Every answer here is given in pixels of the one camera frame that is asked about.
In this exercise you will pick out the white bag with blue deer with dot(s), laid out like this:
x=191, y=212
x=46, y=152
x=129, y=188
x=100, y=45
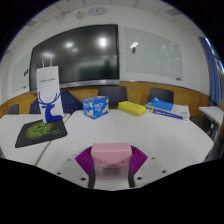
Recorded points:
x=49, y=90

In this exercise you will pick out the yellow and green pack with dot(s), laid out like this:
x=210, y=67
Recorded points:
x=131, y=108

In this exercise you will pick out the blue tissue box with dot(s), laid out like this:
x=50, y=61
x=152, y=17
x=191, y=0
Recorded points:
x=95, y=107

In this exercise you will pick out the white side table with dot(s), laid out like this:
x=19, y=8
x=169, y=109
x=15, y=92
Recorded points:
x=211, y=113

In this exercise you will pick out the blue curtain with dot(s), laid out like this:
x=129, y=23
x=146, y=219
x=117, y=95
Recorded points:
x=211, y=71

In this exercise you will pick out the black office chair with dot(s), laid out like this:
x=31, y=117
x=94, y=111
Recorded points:
x=112, y=95
x=161, y=95
x=13, y=109

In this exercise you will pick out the white and blue paper ream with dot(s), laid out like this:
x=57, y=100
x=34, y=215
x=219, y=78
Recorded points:
x=176, y=112

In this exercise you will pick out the black and green mouse pad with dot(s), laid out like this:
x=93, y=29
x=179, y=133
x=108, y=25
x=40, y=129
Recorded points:
x=41, y=132

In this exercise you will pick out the blue dotted chair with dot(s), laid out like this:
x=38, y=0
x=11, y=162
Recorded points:
x=70, y=101

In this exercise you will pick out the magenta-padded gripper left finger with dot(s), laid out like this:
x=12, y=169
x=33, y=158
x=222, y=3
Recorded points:
x=83, y=161

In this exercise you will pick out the large black wall screen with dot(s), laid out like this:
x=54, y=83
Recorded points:
x=76, y=56

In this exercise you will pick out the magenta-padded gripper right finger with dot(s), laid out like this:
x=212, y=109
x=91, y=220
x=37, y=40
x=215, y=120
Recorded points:
x=138, y=161

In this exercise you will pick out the frosted glass whiteboard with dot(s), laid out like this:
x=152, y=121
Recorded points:
x=153, y=53

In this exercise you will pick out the pink charger block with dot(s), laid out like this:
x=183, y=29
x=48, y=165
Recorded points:
x=111, y=153

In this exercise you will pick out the blue paper ream pack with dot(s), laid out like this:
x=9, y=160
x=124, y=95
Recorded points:
x=160, y=105

